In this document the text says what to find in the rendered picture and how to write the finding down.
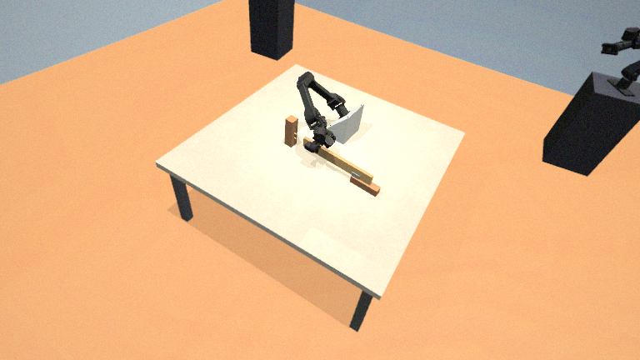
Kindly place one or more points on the tan wooden rail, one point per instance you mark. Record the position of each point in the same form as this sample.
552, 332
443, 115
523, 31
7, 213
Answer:
342, 163

